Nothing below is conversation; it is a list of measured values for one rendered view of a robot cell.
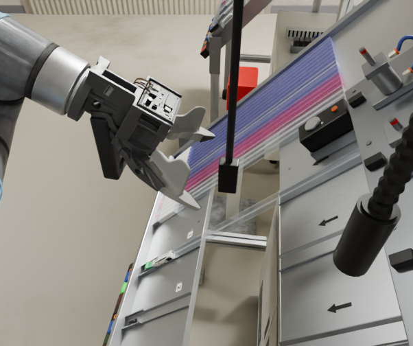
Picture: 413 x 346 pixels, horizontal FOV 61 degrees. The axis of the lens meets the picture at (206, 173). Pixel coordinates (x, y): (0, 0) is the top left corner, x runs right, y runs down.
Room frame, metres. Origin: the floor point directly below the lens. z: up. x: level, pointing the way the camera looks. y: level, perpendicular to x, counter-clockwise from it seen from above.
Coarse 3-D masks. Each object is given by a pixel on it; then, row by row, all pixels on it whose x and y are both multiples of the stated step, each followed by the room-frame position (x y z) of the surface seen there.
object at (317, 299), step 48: (384, 0) 0.67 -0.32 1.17; (336, 48) 0.64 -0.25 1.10; (384, 48) 0.53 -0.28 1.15; (288, 144) 0.46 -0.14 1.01; (336, 192) 0.30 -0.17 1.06; (288, 240) 0.27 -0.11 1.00; (336, 240) 0.23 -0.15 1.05; (288, 288) 0.20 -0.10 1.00; (336, 288) 0.18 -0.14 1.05; (384, 288) 0.16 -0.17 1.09; (288, 336) 0.15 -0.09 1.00; (336, 336) 0.13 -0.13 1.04; (384, 336) 0.12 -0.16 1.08
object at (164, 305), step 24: (192, 216) 0.45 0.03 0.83; (168, 240) 0.43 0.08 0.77; (144, 264) 0.39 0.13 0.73; (168, 264) 0.36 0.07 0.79; (192, 264) 0.33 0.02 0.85; (144, 288) 0.34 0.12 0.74; (168, 288) 0.30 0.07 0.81; (192, 288) 0.28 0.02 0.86; (144, 312) 0.28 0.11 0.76; (168, 312) 0.25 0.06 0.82; (192, 312) 0.24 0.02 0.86; (144, 336) 0.23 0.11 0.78; (168, 336) 0.21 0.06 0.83
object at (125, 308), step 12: (156, 192) 0.61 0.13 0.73; (156, 204) 0.56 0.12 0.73; (144, 240) 0.46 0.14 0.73; (144, 252) 0.43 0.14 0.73; (132, 276) 0.37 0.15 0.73; (132, 288) 0.34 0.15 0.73; (132, 300) 0.32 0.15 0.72; (120, 312) 0.29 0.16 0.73; (120, 324) 0.27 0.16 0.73; (120, 336) 0.25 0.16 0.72
